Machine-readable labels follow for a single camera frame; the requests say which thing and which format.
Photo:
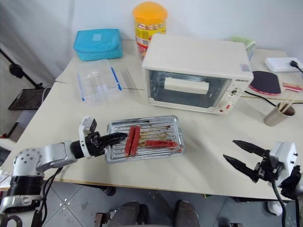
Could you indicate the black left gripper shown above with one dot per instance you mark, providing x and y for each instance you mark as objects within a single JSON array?
[{"x": 95, "y": 144}]

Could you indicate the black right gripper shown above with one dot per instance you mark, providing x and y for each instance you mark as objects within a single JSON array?
[{"x": 264, "y": 171}]

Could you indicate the silver metal baking tray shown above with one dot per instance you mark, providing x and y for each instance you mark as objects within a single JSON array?
[{"x": 154, "y": 154}]

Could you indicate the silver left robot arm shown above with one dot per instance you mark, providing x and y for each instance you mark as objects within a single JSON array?
[{"x": 47, "y": 153}]

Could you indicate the long red grilled sausage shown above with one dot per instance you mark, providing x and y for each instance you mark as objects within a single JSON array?
[{"x": 161, "y": 143}]

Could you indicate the cream white toaster oven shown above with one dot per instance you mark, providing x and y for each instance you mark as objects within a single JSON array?
[{"x": 196, "y": 52}]

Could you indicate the metal cup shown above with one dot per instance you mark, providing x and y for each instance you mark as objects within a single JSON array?
[{"x": 275, "y": 117}]

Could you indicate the clear plastic storage box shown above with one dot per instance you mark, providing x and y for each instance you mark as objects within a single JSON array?
[{"x": 97, "y": 82}]

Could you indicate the white crumpled object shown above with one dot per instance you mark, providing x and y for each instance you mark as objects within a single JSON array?
[{"x": 274, "y": 208}]

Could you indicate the clear plastic box lid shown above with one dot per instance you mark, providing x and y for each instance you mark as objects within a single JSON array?
[{"x": 131, "y": 76}]

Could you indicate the wooden chopsticks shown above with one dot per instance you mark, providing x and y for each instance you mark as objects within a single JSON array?
[{"x": 287, "y": 104}]

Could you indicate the dark rounded shape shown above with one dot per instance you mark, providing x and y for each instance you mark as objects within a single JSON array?
[
  {"x": 129, "y": 214},
  {"x": 188, "y": 214}
]

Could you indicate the black table tennis paddle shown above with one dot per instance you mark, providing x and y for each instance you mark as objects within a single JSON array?
[{"x": 266, "y": 82}]

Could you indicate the black flat board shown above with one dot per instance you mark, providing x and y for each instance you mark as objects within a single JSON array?
[{"x": 28, "y": 99}]

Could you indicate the blue fabric pouch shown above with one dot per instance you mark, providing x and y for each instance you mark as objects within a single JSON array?
[{"x": 98, "y": 43}]

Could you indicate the white power strip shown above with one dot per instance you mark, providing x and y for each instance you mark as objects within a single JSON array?
[{"x": 277, "y": 63}]

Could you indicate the black power plug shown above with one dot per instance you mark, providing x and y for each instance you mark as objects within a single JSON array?
[{"x": 294, "y": 64}]

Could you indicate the green white packet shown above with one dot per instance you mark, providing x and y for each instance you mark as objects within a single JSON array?
[{"x": 246, "y": 42}]

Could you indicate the clear jar with orange lid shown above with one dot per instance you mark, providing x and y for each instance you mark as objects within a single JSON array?
[{"x": 149, "y": 26}]

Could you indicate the black light stand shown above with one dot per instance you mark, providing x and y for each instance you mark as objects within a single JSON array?
[{"x": 16, "y": 69}]

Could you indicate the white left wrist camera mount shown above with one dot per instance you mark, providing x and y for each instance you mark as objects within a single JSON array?
[{"x": 83, "y": 132}]

